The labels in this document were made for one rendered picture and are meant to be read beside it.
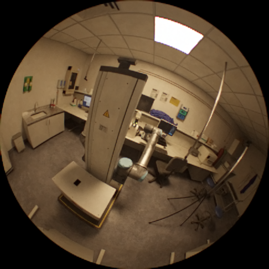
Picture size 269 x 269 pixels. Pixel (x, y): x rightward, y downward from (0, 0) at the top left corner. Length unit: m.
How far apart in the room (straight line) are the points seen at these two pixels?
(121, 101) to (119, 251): 1.90
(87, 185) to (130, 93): 0.83
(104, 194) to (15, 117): 2.66
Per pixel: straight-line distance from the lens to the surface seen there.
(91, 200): 0.84
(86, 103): 2.66
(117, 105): 0.57
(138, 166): 0.96
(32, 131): 2.44
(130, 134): 1.86
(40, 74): 2.86
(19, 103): 2.78
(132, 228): 1.74
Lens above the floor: 1.65
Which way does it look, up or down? 25 degrees down
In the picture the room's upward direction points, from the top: 22 degrees clockwise
